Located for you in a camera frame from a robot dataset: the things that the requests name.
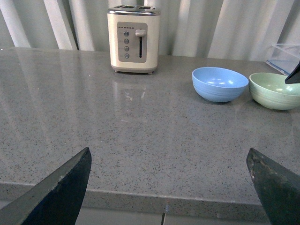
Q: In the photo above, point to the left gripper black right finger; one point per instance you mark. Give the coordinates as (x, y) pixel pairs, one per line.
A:
(277, 187)

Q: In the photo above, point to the blue plastic bowl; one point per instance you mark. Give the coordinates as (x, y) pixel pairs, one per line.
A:
(218, 84)

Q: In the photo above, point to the clear plastic container, blue rim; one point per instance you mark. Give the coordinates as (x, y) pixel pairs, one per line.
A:
(284, 57)

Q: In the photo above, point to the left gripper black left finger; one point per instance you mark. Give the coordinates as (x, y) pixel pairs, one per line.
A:
(56, 200)

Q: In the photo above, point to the green plastic bowl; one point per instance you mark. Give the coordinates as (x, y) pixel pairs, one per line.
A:
(271, 91)

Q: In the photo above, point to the cream two-slot toaster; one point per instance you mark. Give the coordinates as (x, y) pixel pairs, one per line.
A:
(133, 38)

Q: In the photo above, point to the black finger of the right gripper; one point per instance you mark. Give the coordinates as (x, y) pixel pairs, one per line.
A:
(294, 76)

